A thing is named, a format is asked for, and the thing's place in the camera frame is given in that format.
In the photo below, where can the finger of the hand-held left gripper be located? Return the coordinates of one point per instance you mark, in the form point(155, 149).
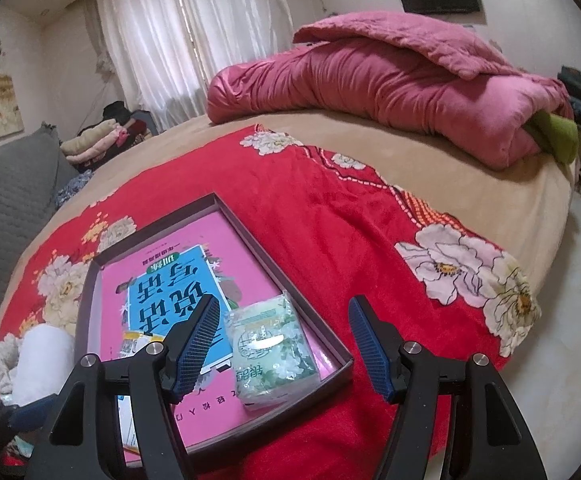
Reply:
point(38, 411)

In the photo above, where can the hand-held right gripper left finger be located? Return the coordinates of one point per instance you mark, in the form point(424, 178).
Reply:
point(196, 342)

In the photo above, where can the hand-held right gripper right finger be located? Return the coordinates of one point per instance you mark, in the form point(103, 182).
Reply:
point(370, 345)

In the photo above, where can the green floral tissue packet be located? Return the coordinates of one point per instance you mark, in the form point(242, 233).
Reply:
point(270, 355)

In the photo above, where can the dark brown shallow box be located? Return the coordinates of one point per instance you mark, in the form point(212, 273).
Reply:
point(278, 275)

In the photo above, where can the white soft roll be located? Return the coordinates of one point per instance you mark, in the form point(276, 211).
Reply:
point(45, 360)

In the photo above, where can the cream knitted cloth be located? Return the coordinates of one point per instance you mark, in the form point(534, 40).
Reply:
point(3, 365)

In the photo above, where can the yellow white leaflet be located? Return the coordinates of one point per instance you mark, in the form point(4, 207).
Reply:
point(129, 425)

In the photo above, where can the pink and blue book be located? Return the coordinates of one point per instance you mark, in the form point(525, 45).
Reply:
point(180, 240)

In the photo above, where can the red floral blanket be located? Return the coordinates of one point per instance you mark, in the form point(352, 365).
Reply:
point(320, 220)

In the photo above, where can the bed with tan sheet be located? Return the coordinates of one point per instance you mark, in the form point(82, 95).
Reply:
point(420, 160)

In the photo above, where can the blue patterned cloth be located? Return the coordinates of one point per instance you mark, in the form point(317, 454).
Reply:
point(73, 187)

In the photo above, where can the grey quilted sofa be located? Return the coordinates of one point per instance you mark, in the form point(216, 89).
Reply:
point(5, 200)

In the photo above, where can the pile of folded clothes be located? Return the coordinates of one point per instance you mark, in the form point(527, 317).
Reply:
point(100, 140)

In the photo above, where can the pink folded quilt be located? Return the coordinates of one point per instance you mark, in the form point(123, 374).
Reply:
point(370, 80)

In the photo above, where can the green cloth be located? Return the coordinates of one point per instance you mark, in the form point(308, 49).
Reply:
point(557, 135)

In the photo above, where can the white sheer curtains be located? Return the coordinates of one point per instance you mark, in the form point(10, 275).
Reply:
point(180, 35)

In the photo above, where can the dark clothes pile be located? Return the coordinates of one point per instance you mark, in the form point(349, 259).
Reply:
point(580, 95)

